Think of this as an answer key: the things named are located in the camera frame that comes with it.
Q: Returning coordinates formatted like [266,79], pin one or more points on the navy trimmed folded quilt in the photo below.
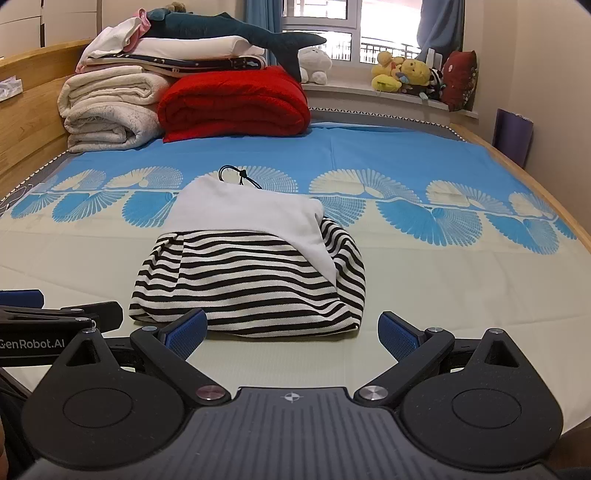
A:
[194,63]

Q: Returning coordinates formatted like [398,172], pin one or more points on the blue shark plush toy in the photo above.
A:
[212,28]

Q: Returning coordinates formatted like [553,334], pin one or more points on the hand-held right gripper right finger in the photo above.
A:
[397,333]

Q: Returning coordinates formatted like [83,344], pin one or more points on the brown plush toy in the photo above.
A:
[176,7]

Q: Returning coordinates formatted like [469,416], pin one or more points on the white wardrobe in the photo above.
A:
[46,23]

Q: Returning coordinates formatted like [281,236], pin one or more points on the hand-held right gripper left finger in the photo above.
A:
[187,334]

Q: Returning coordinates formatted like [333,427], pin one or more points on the white folded quilt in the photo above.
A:
[198,46]

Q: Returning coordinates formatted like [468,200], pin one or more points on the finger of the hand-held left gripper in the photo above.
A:
[21,297]
[92,313]

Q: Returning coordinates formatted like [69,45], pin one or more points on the white framed window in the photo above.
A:
[355,25]

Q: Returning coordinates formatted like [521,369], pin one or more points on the tissue box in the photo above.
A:
[10,88]

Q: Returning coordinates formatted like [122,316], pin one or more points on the yellow bear plush toy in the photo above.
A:
[415,74]

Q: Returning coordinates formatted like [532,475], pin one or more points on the blue curtain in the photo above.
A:
[261,18]
[441,25]

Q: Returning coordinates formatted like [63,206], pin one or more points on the red cushion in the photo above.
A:
[459,81]

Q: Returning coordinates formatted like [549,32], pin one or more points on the white pink folded cloth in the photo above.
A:
[111,39]

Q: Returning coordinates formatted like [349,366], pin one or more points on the white window sill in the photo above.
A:
[360,99]

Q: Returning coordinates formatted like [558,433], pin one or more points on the red folded blanket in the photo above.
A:
[231,104]

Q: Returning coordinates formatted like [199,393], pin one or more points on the wooden bed frame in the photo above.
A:
[37,115]

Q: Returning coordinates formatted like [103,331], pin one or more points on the blue cream patterned bed sheet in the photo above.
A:
[392,152]

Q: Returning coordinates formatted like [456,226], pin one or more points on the black white plush toy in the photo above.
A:
[434,85]

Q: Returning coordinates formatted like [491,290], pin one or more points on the purple panel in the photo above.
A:
[512,136]

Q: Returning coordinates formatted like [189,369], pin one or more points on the black white striped hooded top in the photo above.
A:
[240,286]

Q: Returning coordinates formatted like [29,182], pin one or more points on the cream folded blanket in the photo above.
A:
[108,127]
[111,87]

